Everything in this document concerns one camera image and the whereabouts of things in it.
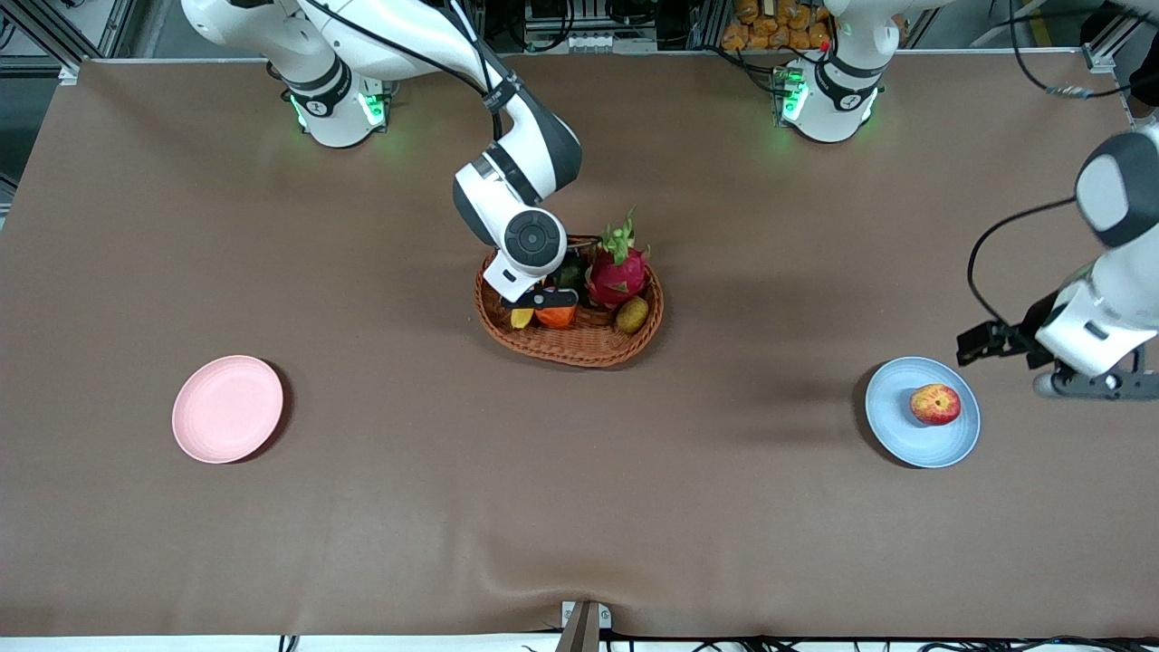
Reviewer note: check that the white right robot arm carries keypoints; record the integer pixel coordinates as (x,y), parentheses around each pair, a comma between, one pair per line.
(407,36)

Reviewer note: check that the brown table cloth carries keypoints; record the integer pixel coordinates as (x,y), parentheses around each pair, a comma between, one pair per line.
(579,507)

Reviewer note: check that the pink dragon fruit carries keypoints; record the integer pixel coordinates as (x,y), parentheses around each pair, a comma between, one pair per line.
(617,276)

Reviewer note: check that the bag of orange snacks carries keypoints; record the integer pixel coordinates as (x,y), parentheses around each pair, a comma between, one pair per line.
(770,27)

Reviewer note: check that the pink plate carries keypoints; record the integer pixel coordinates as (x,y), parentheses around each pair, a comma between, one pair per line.
(226,409)

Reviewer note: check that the brown wicker basket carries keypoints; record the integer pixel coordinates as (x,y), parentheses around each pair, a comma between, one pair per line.
(579,349)

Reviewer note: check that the yellow banana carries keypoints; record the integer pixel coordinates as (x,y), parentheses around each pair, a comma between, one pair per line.
(522,319)

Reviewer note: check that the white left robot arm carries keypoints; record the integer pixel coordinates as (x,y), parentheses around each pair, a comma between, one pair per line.
(1109,308)

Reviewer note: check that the brown kiwi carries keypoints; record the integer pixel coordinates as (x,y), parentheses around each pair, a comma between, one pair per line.
(632,314)

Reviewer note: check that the dark green avocado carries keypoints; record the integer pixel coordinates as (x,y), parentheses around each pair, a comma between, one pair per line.
(572,274)

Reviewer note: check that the orange fruit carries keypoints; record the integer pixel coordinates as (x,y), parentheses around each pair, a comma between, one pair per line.
(557,317)

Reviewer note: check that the red yellow apple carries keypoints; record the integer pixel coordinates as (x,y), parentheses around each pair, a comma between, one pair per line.
(935,405)

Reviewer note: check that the blue plate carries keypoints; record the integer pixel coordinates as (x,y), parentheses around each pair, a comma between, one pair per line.
(892,426)

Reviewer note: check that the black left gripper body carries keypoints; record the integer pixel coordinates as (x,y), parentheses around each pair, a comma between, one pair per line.
(1024,336)

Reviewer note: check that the grey metal table clamp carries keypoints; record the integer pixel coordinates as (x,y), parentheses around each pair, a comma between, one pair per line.
(584,625)

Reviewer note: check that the aluminium frame profile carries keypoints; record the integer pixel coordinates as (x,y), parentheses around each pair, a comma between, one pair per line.
(45,36)
(1100,56)

